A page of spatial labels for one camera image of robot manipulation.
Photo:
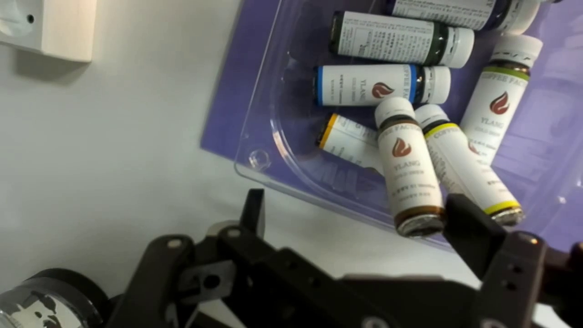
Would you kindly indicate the black round flecked disc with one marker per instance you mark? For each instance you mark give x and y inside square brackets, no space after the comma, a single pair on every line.
[48,301]

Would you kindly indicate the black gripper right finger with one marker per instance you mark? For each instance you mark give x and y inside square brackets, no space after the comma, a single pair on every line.
[511,273]

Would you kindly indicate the clear plastic box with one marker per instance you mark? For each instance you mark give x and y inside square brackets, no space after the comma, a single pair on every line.
[285,120]

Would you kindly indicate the white bottle blue band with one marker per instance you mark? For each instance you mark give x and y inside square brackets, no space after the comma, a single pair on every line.
[358,84]

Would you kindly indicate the purple mat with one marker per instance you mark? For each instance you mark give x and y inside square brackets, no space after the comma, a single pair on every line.
[221,109]

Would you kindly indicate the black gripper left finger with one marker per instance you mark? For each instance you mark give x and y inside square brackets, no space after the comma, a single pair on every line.
[254,211]

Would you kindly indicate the white bottle yellow band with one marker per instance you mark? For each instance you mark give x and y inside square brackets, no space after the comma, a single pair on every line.
[471,169]

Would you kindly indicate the white bottle dark green band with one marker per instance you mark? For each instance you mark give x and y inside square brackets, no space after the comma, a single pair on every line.
[389,36]

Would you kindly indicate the white power strip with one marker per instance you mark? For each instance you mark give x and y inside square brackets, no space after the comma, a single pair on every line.
[48,27]

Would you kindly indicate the white bottle brown band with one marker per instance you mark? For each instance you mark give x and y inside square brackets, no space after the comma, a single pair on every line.
[409,173]

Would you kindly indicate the white bottle orange band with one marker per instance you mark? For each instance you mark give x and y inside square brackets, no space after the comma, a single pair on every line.
[352,142]

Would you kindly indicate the white bottle olive band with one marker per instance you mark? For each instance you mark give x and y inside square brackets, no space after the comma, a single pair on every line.
[494,109]

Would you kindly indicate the white bottle navy band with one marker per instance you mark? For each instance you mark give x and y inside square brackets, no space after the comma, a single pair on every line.
[449,11]

